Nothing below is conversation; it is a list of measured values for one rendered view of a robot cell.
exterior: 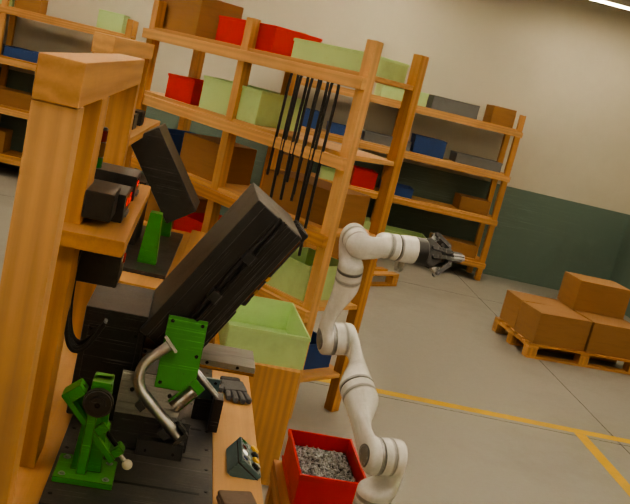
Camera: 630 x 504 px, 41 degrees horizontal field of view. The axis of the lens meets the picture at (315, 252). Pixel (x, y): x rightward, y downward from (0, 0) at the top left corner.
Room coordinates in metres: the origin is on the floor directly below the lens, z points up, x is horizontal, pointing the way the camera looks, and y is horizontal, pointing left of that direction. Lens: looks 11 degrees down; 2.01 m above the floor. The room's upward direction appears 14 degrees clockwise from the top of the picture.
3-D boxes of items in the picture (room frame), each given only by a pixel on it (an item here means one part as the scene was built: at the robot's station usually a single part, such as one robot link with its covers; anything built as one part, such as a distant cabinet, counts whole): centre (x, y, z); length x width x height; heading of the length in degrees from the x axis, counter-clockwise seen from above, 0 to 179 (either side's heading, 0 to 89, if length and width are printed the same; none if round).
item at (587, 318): (8.26, -2.62, 0.37); 1.20 x 0.80 x 0.74; 105
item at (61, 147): (2.38, 0.68, 1.36); 1.49 x 0.09 x 0.97; 10
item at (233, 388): (2.82, 0.17, 0.91); 0.20 x 0.11 x 0.03; 19
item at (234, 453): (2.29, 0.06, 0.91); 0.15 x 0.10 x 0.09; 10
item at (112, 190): (2.11, 0.55, 1.59); 0.15 x 0.07 x 0.07; 10
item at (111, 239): (2.38, 0.64, 1.52); 0.90 x 0.25 x 0.04; 10
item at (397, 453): (1.95, -0.28, 1.14); 0.09 x 0.09 x 0.17; 22
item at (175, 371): (2.37, 0.31, 1.17); 0.13 x 0.12 x 0.20; 10
